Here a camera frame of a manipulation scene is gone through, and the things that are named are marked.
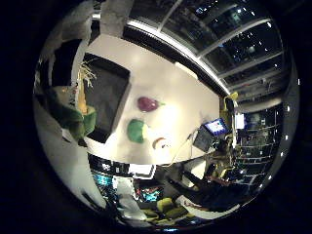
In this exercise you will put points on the plush corn toy with husk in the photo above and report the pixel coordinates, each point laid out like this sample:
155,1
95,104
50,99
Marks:
83,104

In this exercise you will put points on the green plush broccoli toy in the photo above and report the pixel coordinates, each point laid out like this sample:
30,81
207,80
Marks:
136,130

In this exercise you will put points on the purple plush eggplant toy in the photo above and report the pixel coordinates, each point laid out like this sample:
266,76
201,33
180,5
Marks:
148,104

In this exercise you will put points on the black rectangular container box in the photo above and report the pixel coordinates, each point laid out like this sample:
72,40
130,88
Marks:
104,97

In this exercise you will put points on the blue equipment box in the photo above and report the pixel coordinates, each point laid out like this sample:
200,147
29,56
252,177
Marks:
103,180

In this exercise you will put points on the yellow-green cushioned seat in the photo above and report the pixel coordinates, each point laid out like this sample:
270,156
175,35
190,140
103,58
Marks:
167,208

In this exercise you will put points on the black chair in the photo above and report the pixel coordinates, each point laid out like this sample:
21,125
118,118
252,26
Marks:
208,190

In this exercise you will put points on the computer monitor with blue screen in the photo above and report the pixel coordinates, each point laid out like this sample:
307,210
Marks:
215,126

